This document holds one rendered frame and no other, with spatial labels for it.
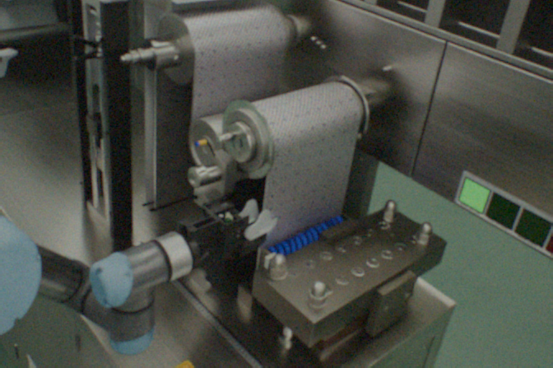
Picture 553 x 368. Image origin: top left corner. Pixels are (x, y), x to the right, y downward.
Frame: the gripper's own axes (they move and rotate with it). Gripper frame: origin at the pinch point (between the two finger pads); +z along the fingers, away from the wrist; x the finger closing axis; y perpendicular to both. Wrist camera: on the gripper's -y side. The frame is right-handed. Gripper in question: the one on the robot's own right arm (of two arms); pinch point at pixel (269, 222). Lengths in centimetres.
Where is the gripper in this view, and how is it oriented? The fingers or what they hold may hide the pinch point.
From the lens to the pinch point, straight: 112.6
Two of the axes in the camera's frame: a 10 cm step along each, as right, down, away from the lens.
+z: 7.5, -2.7, 6.1
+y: 1.0, -8.6, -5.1
